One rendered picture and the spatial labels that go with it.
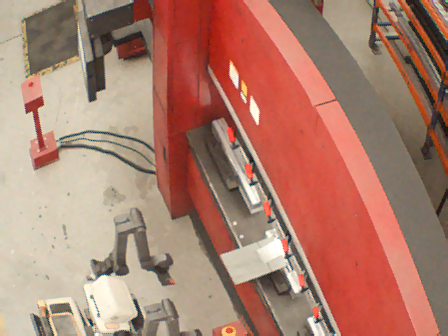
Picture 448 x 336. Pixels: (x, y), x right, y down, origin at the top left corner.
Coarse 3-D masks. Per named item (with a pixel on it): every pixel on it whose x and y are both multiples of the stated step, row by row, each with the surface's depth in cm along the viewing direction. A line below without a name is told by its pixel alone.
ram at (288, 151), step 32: (224, 0) 335; (224, 32) 354; (224, 64) 373; (256, 64) 328; (256, 96) 344; (288, 96) 306; (256, 128) 360; (288, 128) 319; (288, 160) 332; (320, 160) 295; (288, 192) 346; (320, 192) 306; (320, 224) 316; (352, 224) 280; (320, 256) 327; (352, 256) 288; (320, 288) 338; (352, 288) 296; (352, 320) 304; (384, 320) 265
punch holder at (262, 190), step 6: (258, 168) 377; (258, 174) 380; (258, 180) 382; (258, 186) 385; (264, 186) 376; (258, 192) 388; (264, 192) 380; (270, 192) 373; (264, 198) 382; (270, 198) 378; (270, 204) 384
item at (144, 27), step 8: (136, 24) 441; (144, 24) 441; (112, 32) 438; (120, 32) 438; (128, 32) 438; (136, 32) 438; (144, 32) 437; (120, 40) 442; (128, 40) 442; (144, 40) 438; (152, 40) 433; (152, 48) 430
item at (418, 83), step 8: (408, 56) 546; (408, 64) 540; (408, 72) 537; (416, 72) 538; (416, 80) 528; (416, 88) 530; (424, 88) 530; (424, 96) 520; (432, 96) 528; (424, 104) 522; (432, 104) 522; (432, 112) 513; (440, 120) 515; (440, 128) 506; (440, 136) 504; (440, 144) 508
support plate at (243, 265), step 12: (264, 240) 397; (240, 252) 393; (252, 252) 393; (228, 264) 390; (240, 264) 390; (252, 264) 390; (264, 264) 390; (276, 264) 390; (240, 276) 386; (252, 276) 386
